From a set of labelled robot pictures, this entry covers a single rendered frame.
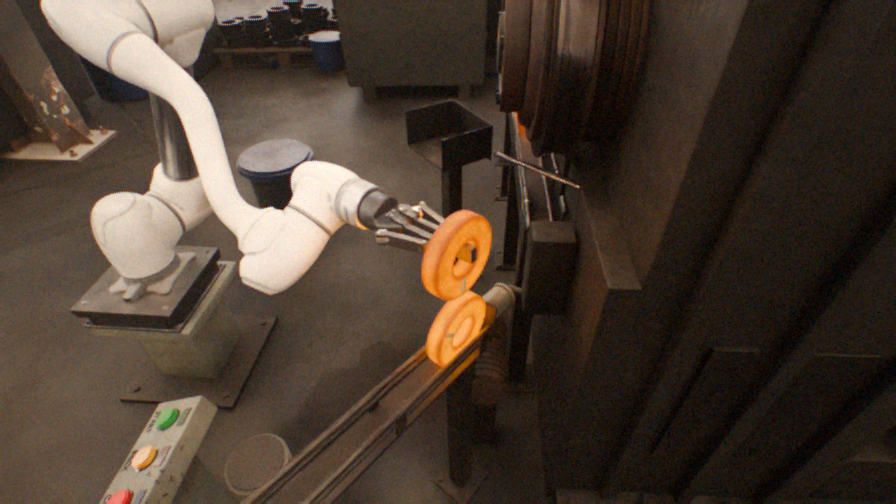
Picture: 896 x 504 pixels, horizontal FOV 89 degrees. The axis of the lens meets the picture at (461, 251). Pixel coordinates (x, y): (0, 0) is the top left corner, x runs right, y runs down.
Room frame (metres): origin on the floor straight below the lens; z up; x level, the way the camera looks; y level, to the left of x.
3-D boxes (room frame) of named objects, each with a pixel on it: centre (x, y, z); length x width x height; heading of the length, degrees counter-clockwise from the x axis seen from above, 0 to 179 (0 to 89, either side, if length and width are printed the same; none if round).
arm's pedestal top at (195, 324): (1.03, 0.95, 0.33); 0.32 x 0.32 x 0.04; 86
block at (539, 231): (0.78, -0.20, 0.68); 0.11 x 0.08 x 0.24; 87
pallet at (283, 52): (4.51, 1.56, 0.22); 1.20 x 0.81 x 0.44; 92
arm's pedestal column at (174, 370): (1.03, 0.95, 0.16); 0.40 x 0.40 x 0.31; 86
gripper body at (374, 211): (0.68, 0.13, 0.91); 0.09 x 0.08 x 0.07; 52
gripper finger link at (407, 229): (0.63, 0.09, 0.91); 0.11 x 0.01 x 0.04; 51
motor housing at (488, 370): (0.69, -0.05, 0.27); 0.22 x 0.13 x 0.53; 177
